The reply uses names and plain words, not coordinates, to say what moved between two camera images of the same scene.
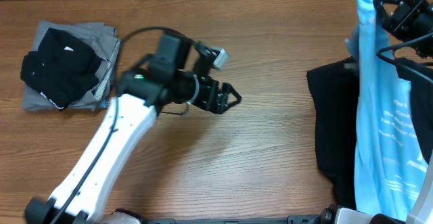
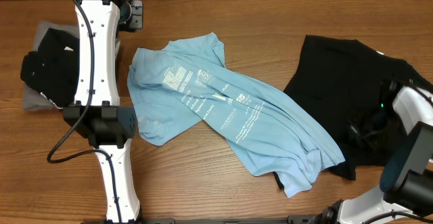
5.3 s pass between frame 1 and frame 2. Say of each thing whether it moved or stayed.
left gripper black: moved
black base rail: stayed
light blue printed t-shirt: moved
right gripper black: moved
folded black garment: stayed
